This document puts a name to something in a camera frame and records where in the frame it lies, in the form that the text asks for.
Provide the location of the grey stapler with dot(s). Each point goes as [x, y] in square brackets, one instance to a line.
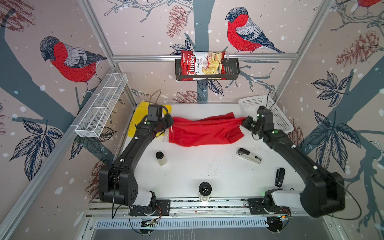
[247, 155]

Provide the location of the small black device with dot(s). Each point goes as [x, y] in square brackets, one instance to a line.
[280, 174]

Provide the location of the small black-lid jar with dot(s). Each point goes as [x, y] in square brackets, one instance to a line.
[161, 158]

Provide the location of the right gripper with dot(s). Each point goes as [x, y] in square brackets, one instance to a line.
[245, 124]

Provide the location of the black wall basket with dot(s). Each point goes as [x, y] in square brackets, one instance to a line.
[230, 66]

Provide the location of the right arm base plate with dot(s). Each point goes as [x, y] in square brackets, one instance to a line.
[259, 206]

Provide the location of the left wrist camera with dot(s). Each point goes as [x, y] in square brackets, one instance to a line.
[155, 113]

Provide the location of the red shorts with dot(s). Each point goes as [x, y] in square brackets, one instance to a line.
[215, 130]

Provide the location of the white plastic basket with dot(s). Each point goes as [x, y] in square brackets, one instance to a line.
[250, 106]

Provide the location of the yellow shorts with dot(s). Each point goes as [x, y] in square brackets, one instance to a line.
[136, 120]

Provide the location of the white wire mesh shelf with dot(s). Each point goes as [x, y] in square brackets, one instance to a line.
[98, 113]

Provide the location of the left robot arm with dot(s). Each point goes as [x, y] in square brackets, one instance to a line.
[117, 182]

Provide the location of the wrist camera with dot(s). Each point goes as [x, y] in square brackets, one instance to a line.
[155, 113]
[264, 114]

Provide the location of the aluminium front rail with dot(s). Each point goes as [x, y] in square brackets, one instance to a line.
[190, 208]

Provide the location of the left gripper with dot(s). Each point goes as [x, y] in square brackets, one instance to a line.
[170, 119]

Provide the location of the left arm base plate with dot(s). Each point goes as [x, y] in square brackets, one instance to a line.
[155, 209]

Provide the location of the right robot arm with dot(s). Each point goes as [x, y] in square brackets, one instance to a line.
[324, 192]

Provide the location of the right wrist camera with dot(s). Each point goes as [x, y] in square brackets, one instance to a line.
[264, 114]

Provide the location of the black round camera knob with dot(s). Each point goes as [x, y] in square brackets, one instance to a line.
[205, 190]

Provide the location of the red chips bag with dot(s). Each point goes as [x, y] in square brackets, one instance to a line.
[202, 63]

